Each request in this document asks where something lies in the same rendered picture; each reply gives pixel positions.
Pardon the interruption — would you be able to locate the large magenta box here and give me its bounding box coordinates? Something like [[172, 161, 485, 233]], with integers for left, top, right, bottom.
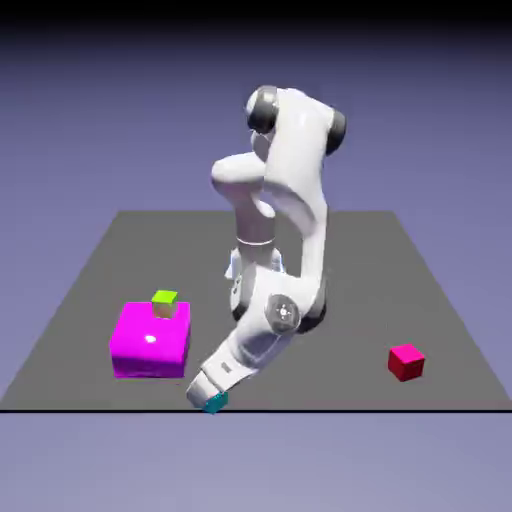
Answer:
[[109, 301, 192, 380]]

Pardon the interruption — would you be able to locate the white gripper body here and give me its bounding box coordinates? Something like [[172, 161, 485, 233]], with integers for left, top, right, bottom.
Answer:
[[185, 370, 222, 410]]

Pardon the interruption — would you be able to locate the small green cube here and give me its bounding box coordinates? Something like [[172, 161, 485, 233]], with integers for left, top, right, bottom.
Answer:
[[151, 289, 179, 320]]

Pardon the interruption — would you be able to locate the small red cube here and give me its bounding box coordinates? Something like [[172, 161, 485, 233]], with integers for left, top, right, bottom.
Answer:
[[387, 343, 426, 383]]

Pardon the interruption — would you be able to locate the small teal cube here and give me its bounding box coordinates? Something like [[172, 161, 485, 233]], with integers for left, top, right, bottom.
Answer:
[[200, 390, 230, 415]]

